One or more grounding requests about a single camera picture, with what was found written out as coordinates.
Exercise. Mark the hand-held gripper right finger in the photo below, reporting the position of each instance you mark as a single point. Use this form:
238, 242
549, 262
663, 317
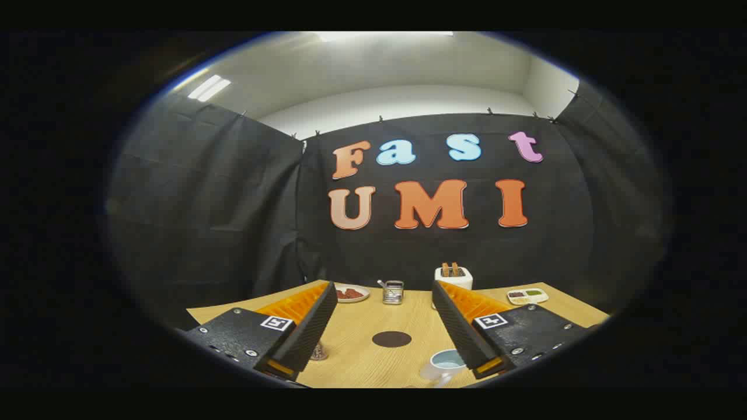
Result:
461, 329

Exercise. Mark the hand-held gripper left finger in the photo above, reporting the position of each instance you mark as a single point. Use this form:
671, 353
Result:
312, 326

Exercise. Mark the white cup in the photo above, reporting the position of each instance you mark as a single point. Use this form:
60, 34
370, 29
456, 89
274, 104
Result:
435, 368

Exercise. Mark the dark round coaster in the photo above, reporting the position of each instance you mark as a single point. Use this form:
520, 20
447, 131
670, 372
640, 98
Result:
391, 339

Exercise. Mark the small ridged metal object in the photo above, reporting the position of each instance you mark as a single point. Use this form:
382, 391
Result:
319, 353

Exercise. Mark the white toaster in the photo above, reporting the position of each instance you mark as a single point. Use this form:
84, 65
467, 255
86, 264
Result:
458, 281

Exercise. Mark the red food pieces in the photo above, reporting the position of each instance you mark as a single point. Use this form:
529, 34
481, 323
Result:
349, 293

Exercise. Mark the white round plate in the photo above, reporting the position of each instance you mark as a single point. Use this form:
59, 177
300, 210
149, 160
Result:
362, 298

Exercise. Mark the wooden table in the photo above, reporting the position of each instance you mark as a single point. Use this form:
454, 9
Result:
373, 315

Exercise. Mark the white divided sauce tray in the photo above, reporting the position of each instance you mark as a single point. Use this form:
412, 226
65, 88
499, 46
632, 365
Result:
527, 296

